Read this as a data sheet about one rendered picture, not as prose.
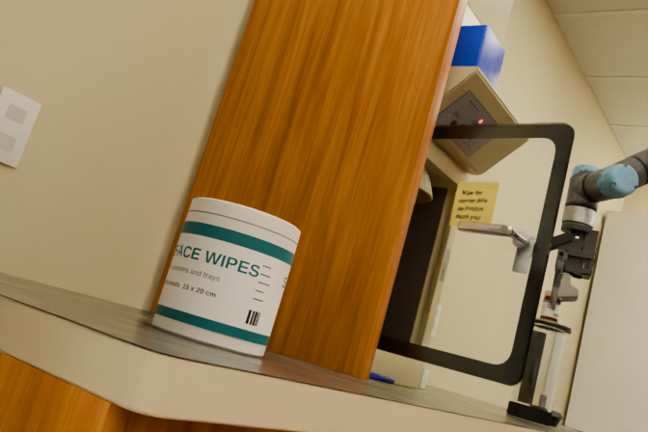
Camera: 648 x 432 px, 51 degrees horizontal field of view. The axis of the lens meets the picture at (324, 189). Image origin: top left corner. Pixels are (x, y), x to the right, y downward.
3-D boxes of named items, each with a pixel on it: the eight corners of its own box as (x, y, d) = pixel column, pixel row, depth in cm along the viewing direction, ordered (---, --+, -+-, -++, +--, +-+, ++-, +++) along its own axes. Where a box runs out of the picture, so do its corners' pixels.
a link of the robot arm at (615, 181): (643, 151, 155) (612, 161, 165) (605, 169, 152) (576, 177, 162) (658, 183, 154) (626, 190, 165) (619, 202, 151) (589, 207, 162)
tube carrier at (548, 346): (506, 407, 163) (526, 320, 168) (553, 421, 159) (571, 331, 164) (503, 407, 154) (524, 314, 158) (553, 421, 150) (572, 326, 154)
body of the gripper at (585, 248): (589, 277, 158) (600, 228, 160) (552, 269, 161) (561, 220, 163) (588, 283, 165) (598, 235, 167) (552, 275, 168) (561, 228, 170)
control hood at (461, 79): (407, 114, 125) (419, 65, 127) (471, 175, 150) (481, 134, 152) (465, 117, 118) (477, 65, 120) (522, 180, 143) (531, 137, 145)
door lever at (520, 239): (472, 242, 107) (475, 227, 107) (526, 249, 100) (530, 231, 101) (453, 231, 103) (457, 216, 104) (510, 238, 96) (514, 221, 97)
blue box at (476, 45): (426, 68, 127) (438, 25, 129) (447, 92, 135) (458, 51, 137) (476, 67, 121) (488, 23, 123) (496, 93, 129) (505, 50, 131)
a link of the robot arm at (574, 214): (564, 203, 164) (563, 212, 172) (560, 221, 163) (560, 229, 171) (597, 209, 162) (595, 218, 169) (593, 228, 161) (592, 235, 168)
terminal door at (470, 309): (358, 343, 116) (416, 127, 124) (521, 390, 94) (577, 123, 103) (355, 342, 115) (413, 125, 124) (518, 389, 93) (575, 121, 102)
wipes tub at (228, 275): (125, 318, 74) (170, 190, 77) (204, 338, 84) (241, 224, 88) (209, 347, 67) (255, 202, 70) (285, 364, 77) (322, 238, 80)
